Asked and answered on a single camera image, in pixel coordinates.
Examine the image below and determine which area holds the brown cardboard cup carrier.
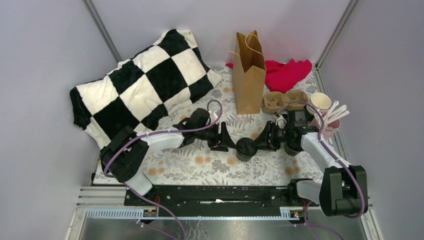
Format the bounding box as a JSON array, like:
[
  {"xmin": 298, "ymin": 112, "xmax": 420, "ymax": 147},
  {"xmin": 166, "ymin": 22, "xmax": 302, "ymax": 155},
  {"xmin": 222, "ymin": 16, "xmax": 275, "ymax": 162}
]
[{"xmin": 262, "ymin": 89, "xmax": 308, "ymax": 113}]

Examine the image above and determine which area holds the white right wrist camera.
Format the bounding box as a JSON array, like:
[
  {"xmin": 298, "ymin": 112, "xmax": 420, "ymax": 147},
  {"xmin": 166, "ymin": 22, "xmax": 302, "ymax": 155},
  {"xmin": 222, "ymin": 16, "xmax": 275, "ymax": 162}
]
[{"xmin": 273, "ymin": 112, "xmax": 288, "ymax": 129}]

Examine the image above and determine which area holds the black paper coffee cup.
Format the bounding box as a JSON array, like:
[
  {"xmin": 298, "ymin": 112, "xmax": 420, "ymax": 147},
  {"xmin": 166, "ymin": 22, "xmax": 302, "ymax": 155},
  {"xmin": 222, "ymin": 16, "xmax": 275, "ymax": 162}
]
[{"xmin": 283, "ymin": 143, "xmax": 304, "ymax": 156}]

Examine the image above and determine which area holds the brown paper bag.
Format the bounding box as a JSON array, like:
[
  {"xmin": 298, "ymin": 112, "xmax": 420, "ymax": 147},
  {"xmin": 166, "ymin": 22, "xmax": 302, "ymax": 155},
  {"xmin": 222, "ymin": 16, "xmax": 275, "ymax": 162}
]
[{"xmin": 222, "ymin": 30, "xmax": 267, "ymax": 115}]

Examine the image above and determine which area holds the pink straw holder cup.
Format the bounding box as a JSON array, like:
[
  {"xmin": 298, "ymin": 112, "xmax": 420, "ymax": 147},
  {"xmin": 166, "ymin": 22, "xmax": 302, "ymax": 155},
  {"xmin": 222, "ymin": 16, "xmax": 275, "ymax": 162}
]
[{"xmin": 309, "ymin": 118, "xmax": 341, "ymax": 141}]

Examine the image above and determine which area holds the black white checkered blanket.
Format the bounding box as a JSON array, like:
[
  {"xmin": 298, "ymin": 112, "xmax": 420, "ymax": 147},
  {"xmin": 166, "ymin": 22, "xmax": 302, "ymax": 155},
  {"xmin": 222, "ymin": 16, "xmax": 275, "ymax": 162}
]
[{"xmin": 69, "ymin": 29, "xmax": 223, "ymax": 149}]

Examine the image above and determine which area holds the floral patterned table mat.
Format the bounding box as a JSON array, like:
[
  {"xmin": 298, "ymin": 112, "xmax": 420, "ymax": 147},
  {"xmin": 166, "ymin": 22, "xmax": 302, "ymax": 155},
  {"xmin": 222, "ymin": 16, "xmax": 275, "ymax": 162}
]
[{"xmin": 140, "ymin": 66, "xmax": 323, "ymax": 186}]

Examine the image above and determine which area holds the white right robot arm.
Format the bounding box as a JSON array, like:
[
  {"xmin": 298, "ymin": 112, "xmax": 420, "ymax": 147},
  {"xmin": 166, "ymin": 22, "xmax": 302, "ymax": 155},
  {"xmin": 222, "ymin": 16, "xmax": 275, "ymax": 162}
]
[{"xmin": 251, "ymin": 109, "xmax": 368, "ymax": 218}]

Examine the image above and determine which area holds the red cloth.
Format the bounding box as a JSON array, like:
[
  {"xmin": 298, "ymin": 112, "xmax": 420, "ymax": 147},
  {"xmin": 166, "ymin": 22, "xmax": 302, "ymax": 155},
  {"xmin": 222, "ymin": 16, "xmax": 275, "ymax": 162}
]
[{"xmin": 226, "ymin": 57, "xmax": 312, "ymax": 95}]

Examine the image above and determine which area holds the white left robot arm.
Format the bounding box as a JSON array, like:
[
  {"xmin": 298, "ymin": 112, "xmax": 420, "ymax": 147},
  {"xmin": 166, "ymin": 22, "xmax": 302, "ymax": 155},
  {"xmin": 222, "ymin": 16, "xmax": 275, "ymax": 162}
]
[{"xmin": 100, "ymin": 108, "xmax": 236, "ymax": 206}]

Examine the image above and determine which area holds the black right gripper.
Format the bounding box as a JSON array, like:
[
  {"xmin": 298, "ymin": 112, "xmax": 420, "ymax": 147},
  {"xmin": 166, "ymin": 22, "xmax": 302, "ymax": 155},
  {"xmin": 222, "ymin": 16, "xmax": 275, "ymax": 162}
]
[{"xmin": 251, "ymin": 121, "xmax": 295, "ymax": 153}]

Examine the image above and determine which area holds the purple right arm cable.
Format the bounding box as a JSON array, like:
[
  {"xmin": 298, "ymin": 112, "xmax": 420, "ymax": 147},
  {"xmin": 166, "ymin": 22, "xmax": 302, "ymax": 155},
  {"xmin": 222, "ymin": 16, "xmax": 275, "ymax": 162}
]
[{"xmin": 276, "ymin": 100, "xmax": 366, "ymax": 220}]

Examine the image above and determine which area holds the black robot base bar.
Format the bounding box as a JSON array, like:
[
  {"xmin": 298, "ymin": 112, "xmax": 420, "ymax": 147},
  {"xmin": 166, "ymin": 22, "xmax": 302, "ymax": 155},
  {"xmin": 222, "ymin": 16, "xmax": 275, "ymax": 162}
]
[{"xmin": 124, "ymin": 184, "xmax": 309, "ymax": 222}]

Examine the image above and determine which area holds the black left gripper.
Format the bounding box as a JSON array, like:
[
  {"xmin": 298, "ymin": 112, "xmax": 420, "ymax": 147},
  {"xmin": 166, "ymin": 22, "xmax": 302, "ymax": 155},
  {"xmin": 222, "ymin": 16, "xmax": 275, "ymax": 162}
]
[{"xmin": 195, "ymin": 121, "xmax": 237, "ymax": 152}]

